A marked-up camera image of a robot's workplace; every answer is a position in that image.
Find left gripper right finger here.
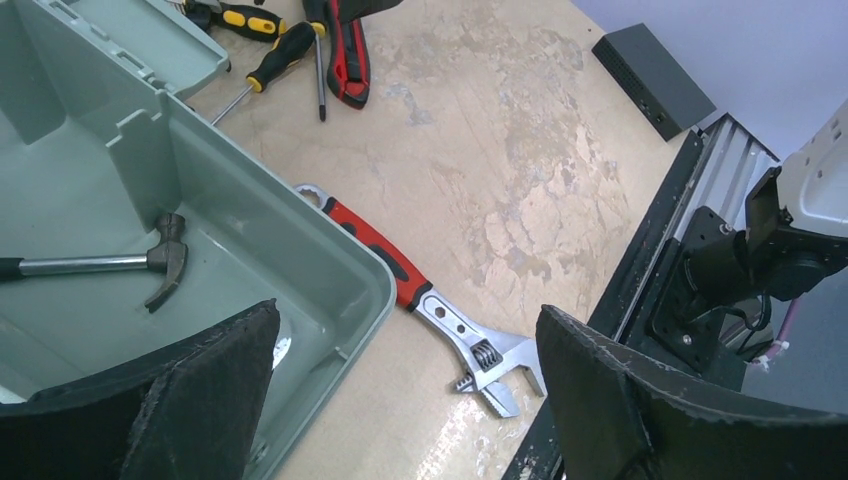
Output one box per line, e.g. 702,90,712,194
536,305,847,479

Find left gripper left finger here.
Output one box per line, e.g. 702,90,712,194
1,300,280,479

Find green plastic tool box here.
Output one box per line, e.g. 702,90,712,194
1,1,396,479

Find red black utility knife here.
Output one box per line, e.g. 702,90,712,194
325,0,371,110

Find small black yellow screwdriver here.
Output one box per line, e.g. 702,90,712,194
210,21,318,125

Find black pliers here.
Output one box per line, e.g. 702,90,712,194
168,0,287,43

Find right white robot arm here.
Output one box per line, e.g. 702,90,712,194
685,105,847,310

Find red adjustable wrench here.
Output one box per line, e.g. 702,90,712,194
295,183,548,418

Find black block right edge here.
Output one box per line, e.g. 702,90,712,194
592,23,716,141

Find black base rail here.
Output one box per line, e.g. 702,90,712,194
500,129,848,480

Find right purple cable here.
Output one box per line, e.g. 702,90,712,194
755,298,803,369

